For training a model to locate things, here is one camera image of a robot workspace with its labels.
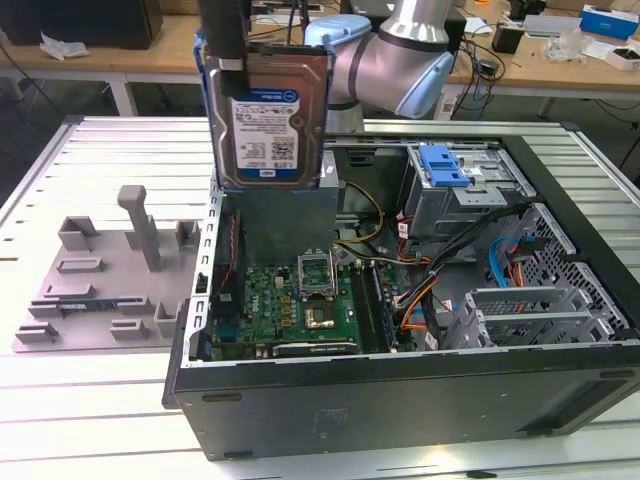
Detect black RAM slot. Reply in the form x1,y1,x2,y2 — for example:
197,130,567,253
348,262,371,351
359,262,382,352

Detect orange wire with black plug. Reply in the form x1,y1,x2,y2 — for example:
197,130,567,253
504,235,540,290

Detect CPU socket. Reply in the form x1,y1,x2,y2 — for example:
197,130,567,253
303,304,337,332

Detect metal socket cover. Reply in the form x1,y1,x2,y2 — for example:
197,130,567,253
297,249,337,302

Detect thin red wire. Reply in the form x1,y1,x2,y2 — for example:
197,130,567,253
218,212,247,294

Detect black graphics card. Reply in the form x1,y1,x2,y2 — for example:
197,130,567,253
272,339,360,358

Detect grey power supply unit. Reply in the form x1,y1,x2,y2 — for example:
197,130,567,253
222,149,346,267

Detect grey optical drive cage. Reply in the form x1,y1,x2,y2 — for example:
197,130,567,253
403,143,532,241

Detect blue plastic drive latch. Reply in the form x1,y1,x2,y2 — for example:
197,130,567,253
418,143,470,188

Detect small black device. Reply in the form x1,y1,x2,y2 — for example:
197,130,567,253
491,23,525,55

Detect black open PC case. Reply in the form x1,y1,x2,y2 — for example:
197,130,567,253
160,130,640,464

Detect crumpled white plastic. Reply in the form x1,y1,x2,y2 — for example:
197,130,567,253
38,30,91,62

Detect installed blue RAM stick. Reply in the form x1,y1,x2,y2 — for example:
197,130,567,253
372,263,399,354

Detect clear plastic bag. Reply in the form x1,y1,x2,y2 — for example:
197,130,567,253
543,28,604,65

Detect flat silver box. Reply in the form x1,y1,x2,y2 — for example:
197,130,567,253
522,13,584,39

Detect hard disk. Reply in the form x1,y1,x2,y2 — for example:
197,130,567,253
193,42,336,194

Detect wooden desk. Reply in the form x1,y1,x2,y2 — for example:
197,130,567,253
0,12,640,119

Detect orange wire bundle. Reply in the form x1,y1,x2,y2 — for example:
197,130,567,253
397,282,441,334

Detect white paper sheet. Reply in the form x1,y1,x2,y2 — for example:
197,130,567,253
462,16,494,37

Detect large black box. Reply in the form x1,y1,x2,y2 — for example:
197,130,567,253
0,0,164,51

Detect white box with black inset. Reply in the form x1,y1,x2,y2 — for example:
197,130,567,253
603,43,640,72

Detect green motherboard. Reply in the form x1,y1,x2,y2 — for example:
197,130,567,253
209,262,404,360

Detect grey parts rack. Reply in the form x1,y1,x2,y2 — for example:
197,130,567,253
12,184,202,354

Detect RAM stick with blue label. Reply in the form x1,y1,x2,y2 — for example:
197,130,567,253
29,297,147,311

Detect blue cardboard box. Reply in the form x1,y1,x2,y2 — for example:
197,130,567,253
578,3,640,42

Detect grey disk bay cage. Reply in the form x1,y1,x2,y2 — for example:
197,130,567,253
442,285,629,351

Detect blue SATA wire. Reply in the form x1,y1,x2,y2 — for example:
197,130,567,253
488,235,522,290

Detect yellow power wires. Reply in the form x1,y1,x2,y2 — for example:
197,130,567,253
333,180,386,247

